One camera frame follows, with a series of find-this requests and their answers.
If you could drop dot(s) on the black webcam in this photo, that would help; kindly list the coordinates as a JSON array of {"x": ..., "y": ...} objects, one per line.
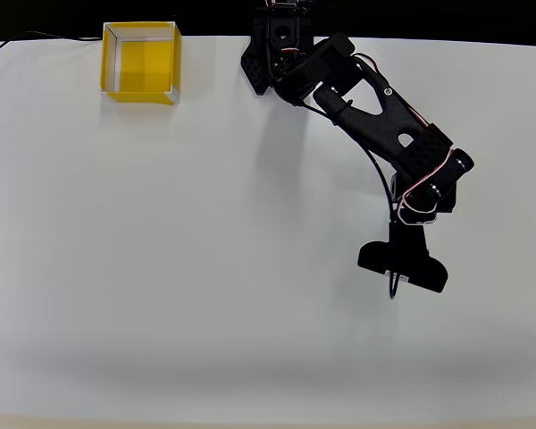
[{"x": 406, "y": 263}]

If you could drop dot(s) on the yellow cardboard box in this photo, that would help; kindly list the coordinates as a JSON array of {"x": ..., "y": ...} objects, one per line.
[{"x": 147, "y": 62}]

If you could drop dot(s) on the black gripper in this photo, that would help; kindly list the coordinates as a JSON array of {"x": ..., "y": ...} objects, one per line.
[{"x": 406, "y": 233}]

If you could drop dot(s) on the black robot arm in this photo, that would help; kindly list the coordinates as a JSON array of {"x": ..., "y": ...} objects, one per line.
[{"x": 375, "y": 116}]

